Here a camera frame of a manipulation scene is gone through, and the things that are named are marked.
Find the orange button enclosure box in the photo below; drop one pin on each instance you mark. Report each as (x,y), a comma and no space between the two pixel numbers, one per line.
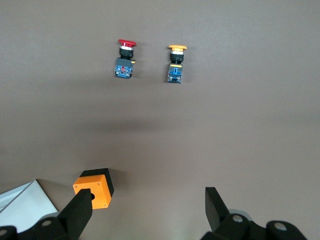
(96,187)

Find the red mushroom push button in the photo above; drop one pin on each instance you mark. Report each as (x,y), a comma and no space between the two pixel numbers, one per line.
(124,65)

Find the yellow mushroom push button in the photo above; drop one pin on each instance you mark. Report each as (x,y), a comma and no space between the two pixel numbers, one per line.
(175,67)

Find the white drawer cabinet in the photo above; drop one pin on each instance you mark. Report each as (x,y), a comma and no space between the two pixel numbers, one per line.
(25,202)

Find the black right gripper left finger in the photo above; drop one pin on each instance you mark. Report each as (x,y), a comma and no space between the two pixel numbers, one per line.
(72,215)

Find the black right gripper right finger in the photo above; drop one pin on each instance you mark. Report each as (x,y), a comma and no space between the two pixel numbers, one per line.
(217,212)

